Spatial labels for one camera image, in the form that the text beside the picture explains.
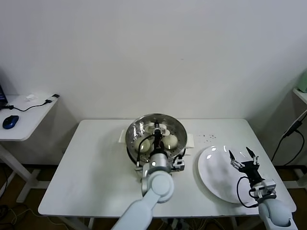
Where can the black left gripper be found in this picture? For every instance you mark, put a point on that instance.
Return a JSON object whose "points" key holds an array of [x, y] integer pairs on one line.
{"points": [[158, 143]]}

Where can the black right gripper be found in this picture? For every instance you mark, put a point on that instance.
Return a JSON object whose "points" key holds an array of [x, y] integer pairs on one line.
{"points": [[251, 171]]}

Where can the glass pot lid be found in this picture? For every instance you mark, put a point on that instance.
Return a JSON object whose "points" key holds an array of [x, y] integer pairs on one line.
{"points": [[175, 128]]}

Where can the white steamed baozi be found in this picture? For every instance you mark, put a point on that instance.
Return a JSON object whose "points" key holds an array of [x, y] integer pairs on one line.
{"points": [[146, 146], [170, 141]]}

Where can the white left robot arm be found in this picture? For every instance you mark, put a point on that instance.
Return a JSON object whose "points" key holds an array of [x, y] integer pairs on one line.
{"points": [[158, 187]]}

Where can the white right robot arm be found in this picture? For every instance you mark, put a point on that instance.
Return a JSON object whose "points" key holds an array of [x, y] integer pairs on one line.
{"points": [[275, 213]]}

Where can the steel steamer basket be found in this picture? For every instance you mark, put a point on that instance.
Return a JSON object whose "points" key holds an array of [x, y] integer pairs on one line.
{"points": [[190, 140]]}

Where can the white round plate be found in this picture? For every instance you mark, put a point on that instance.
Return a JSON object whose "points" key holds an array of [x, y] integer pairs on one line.
{"points": [[213, 172]]}

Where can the scattered dark crumbs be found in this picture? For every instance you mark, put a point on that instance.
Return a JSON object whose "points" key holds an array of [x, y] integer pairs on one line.
{"points": [[211, 137]]}

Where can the white shelf board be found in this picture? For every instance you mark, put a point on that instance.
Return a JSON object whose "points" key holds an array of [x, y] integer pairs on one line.
{"points": [[302, 97]]}

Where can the white power strip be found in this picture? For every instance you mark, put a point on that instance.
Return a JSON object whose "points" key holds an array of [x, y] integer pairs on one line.
{"points": [[178, 225]]}

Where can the pale green container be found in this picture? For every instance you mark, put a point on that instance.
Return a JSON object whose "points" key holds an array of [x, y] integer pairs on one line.
{"points": [[303, 83]]}

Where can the white side desk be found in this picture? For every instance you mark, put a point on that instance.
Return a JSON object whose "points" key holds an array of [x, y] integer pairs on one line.
{"points": [[28, 119]]}

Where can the crumpled white tissue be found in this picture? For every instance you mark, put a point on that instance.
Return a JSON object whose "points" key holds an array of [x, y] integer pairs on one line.
{"points": [[30, 97]]}

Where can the blue computer mouse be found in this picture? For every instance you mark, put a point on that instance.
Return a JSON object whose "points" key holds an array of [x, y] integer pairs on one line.
{"points": [[10, 121]]}

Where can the dark laptop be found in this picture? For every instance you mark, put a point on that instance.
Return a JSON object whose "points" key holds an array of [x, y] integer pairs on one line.
{"points": [[2, 93]]}

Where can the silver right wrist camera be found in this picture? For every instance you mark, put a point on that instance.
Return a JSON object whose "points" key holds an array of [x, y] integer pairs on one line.
{"points": [[266, 187]]}

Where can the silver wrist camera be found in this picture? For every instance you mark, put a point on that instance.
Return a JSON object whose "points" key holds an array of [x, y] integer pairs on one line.
{"points": [[266, 187], [178, 164]]}

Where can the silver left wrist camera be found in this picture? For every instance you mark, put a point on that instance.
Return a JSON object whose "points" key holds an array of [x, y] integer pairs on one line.
{"points": [[178, 164]]}

